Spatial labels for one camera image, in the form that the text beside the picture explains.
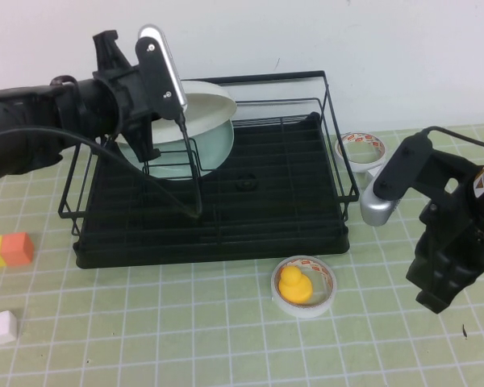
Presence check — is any black camera bracket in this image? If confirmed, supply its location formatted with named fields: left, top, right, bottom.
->
left=373, top=135, right=435, bottom=202
left=135, top=35, right=183, bottom=121

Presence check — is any pale green plate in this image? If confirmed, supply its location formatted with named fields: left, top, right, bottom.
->
left=116, top=119, right=236, bottom=185

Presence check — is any white tape roll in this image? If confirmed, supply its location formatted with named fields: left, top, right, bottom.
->
left=333, top=131, right=390, bottom=175
left=270, top=256, right=339, bottom=319

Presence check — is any white cube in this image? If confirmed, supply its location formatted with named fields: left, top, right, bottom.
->
left=0, top=310, right=19, bottom=347

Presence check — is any white plate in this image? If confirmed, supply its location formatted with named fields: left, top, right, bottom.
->
left=119, top=80, right=238, bottom=145

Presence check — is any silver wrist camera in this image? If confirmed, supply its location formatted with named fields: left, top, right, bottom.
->
left=359, top=177, right=401, bottom=227
left=138, top=24, right=190, bottom=112

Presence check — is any green checked tablecloth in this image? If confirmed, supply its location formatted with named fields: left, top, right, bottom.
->
left=0, top=123, right=484, bottom=387

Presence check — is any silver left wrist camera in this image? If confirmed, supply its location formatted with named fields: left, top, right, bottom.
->
left=138, top=24, right=190, bottom=112

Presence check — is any black wire dish rack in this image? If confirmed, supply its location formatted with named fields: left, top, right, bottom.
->
left=58, top=70, right=361, bottom=239

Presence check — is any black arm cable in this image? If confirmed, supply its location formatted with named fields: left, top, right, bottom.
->
left=423, top=126, right=484, bottom=153
left=0, top=114, right=205, bottom=221

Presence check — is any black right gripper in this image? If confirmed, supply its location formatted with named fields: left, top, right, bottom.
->
left=405, top=147, right=484, bottom=315

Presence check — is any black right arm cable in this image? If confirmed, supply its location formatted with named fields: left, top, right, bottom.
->
left=423, top=126, right=484, bottom=153

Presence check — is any black left camera bracket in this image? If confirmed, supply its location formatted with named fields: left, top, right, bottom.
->
left=135, top=35, right=183, bottom=121

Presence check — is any black wire rack tray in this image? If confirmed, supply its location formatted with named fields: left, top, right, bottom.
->
left=73, top=112, right=352, bottom=270

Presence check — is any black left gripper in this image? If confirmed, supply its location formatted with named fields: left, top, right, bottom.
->
left=91, top=30, right=162, bottom=164

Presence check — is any orange block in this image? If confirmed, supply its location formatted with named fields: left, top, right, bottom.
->
left=0, top=232, right=35, bottom=267

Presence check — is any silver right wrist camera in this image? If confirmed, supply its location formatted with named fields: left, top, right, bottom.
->
left=359, top=177, right=401, bottom=227

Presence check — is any black right camera bracket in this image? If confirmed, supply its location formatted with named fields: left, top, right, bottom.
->
left=373, top=135, right=435, bottom=202

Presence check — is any yellow rubber duck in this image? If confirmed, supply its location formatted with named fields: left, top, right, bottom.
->
left=277, top=265, right=314, bottom=304

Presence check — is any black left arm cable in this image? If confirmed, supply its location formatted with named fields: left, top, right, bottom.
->
left=0, top=114, right=205, bottom=221

